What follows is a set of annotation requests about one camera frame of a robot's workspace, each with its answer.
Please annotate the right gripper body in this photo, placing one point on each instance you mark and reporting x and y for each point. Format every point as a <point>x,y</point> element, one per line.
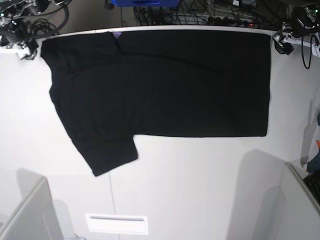
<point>13,33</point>

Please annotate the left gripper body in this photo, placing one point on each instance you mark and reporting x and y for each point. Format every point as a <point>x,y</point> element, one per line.
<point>289,31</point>

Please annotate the black T-shirt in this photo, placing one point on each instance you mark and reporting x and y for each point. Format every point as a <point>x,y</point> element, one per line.
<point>108,88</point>

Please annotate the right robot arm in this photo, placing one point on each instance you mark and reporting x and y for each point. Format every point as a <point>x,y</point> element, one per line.
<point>32,13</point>

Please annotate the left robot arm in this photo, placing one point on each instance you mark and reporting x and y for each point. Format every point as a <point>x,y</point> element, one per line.
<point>307,13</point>

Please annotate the black power strip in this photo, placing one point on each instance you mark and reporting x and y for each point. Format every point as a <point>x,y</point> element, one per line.
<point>229,22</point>

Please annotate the blue box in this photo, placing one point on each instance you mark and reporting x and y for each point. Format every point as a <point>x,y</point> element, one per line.
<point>145,3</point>

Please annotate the blue orange object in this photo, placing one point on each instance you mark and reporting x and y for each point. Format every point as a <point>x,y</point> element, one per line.
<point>314,164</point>

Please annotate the black keyboard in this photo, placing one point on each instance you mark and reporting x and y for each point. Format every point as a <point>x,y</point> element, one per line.
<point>313,183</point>

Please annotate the grey partition panel left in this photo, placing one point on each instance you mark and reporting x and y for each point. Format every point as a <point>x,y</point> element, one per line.
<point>34,218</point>

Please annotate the grey partition panel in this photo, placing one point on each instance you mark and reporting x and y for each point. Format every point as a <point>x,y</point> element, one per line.
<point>34,218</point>
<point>301,219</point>

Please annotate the grey partition panel right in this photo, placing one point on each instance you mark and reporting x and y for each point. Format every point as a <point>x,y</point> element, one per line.
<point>301,219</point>

